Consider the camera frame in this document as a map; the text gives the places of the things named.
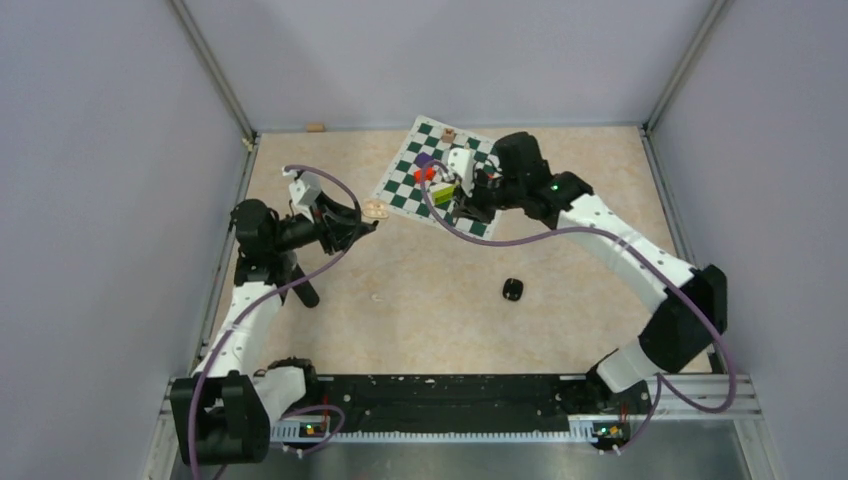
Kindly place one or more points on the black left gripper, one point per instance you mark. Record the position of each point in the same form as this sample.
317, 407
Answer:
338, 225

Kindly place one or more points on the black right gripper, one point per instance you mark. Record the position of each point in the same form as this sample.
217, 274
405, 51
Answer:
470, 207

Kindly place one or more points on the white earbud charging case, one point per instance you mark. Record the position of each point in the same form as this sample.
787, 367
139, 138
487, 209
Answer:
375, 209

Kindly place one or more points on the black earbud charging case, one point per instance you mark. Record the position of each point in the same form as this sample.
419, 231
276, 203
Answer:
513, 289

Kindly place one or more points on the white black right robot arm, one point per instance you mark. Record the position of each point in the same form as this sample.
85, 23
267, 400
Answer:
688, 305

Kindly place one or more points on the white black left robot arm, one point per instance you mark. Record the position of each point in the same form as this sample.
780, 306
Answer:
225, 409

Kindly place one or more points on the green white toy brick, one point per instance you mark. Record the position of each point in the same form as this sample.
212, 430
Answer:
442, 194

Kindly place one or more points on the red toy brick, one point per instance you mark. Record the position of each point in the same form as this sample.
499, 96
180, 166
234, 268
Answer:
426, 174

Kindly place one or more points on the black cylinder on table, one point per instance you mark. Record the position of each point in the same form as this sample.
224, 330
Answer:
303, 288

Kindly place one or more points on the brown wooden chess piece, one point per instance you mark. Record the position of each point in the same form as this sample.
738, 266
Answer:
448, 135

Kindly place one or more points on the purple toy brick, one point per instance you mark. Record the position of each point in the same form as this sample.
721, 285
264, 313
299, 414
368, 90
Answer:
422, 159

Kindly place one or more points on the wooden cork cylinder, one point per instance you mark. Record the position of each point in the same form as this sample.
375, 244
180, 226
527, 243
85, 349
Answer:
315, 127

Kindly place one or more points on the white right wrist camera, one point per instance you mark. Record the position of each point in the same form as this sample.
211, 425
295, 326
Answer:
461, 167

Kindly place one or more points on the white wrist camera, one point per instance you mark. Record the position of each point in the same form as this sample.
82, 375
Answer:
461, 167
304, 190

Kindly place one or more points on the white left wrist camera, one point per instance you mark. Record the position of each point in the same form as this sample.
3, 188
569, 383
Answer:
304, 190

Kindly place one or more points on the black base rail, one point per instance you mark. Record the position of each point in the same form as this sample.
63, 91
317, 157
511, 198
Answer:
459, 407

